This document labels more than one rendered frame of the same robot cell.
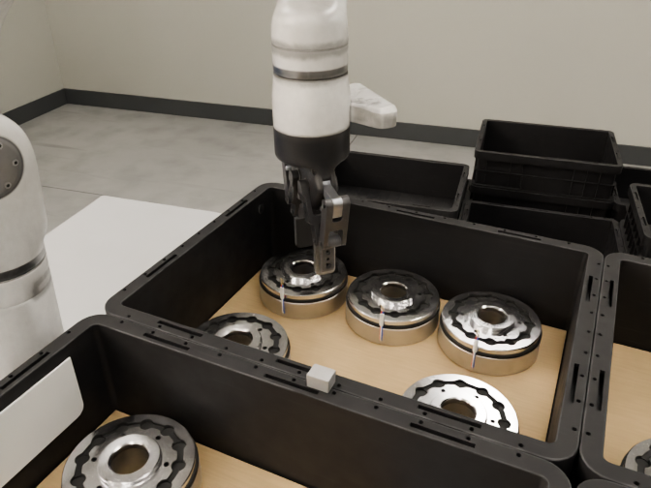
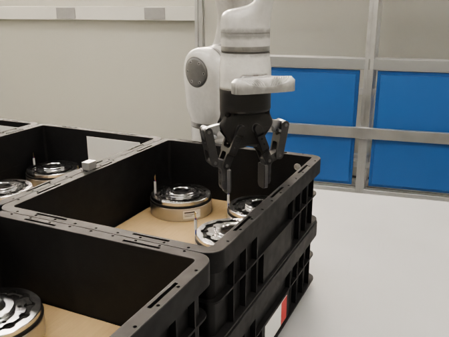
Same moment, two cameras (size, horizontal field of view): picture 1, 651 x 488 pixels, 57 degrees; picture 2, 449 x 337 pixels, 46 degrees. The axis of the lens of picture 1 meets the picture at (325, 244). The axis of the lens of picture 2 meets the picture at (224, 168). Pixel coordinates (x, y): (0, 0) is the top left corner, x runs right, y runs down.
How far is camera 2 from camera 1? 0.93 m
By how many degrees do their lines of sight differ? 81
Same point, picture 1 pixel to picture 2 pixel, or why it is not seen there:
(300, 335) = not seen: hidden behind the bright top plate
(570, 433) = (15, 210)
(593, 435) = (9, 214)
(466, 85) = not seen: outside the picture
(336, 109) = (225, 73)
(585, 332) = (95, 227)
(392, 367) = not seen: hidden behind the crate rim
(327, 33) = (223, 23)
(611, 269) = (178, 251)
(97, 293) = (329, 219)
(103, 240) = (396, 212)
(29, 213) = (207, 101)
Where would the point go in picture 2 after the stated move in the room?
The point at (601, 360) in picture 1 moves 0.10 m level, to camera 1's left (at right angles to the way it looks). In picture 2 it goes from (64, 227) to (87, 195)
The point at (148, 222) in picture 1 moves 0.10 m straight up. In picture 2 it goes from (436, 223) to (441, 180)
